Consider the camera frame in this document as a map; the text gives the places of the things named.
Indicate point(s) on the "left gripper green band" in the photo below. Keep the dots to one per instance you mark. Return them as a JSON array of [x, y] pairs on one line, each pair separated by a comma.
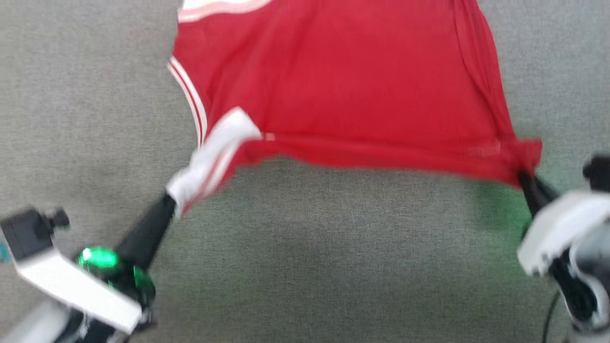
[[128, 278]]

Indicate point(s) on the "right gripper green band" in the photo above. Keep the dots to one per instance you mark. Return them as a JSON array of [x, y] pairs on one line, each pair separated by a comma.
[[584, 286]]

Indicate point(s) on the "red basketball jersey white trim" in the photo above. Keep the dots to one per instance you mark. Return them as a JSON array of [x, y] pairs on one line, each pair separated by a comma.
[[357, 85]]

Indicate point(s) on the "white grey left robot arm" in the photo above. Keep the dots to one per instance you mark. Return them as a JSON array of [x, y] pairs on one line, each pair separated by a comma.
[[28, 328]]

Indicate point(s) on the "grey fabric sofa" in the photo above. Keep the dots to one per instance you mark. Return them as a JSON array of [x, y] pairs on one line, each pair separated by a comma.
[[310, 262]]

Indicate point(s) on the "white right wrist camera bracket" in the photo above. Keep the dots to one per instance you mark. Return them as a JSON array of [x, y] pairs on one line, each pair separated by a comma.
[[557, 228]]

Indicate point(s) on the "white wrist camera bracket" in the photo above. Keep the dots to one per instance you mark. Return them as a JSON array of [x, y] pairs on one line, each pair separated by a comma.
[[557, 228], [71, 286]]

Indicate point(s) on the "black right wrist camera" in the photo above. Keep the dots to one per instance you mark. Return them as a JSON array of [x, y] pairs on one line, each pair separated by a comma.
[[599, 172]]

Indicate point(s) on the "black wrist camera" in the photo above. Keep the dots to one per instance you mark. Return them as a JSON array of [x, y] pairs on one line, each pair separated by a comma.
[[599, 172], [26, 233]]

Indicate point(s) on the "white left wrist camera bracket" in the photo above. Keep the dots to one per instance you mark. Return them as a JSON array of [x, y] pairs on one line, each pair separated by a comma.
[[71, 286]]

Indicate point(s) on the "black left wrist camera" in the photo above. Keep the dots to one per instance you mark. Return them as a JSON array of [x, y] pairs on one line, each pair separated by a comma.
[[26, 233]]

